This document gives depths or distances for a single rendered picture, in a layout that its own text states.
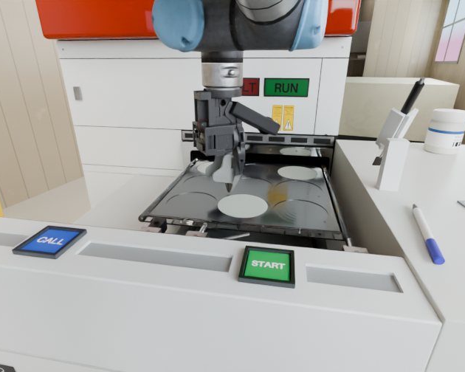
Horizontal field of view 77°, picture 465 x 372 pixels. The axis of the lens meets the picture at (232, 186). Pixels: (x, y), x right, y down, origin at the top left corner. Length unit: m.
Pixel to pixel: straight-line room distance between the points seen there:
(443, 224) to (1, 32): 3.10
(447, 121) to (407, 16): 6.59
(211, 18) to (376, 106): 4.58
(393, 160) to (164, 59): 0.64
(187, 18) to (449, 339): 0.43
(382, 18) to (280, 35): 6.96
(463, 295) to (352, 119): 4.66
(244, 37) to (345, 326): 0.34
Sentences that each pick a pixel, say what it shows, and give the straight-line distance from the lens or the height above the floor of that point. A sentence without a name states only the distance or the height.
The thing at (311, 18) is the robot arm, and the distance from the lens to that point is 0.39.
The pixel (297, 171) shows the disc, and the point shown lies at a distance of 0.78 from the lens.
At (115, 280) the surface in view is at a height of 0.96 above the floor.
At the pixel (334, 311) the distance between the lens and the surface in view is 0.30.
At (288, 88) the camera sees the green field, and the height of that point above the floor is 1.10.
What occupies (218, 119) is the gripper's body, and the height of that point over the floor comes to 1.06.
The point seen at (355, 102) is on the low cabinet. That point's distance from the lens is 4.92.
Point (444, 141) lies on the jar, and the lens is 0.82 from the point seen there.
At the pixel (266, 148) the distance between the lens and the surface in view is 0.85.
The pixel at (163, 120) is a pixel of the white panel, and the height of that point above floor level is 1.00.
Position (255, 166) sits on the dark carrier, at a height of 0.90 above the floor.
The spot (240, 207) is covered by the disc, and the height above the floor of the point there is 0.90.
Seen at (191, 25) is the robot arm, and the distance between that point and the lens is 0.42.
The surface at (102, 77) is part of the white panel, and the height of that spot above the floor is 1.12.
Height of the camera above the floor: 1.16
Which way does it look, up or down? 23 degrees down
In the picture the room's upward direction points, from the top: straight up
